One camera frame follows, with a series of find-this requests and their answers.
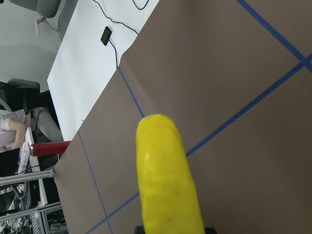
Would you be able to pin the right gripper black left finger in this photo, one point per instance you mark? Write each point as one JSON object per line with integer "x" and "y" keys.
{"x": 139, "y": 230}

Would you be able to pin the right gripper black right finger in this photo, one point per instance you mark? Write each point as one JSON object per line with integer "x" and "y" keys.
{"x": 209, "y": 230}

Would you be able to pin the bright yellow banana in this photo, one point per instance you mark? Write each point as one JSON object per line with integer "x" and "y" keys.
{"x": 168, "y": 194}

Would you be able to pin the red bottle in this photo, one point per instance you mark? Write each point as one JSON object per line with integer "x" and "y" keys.
{"x": 48, "y": 148}

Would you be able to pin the seated person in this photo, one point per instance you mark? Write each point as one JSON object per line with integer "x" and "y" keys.
{"x": 14, "y": 125}

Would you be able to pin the black office chair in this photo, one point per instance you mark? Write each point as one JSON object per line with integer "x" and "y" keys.
{"x": 22, "y": 98}

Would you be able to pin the small black device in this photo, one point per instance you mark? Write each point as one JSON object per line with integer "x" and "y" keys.
{"x": 106, "y": 35}

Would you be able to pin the grey office chair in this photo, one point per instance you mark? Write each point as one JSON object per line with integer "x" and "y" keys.
{"x": 46, "y": 9}

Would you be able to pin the aluminium frame post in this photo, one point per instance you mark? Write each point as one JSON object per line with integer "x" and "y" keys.
{"x": 26, "y": 177}

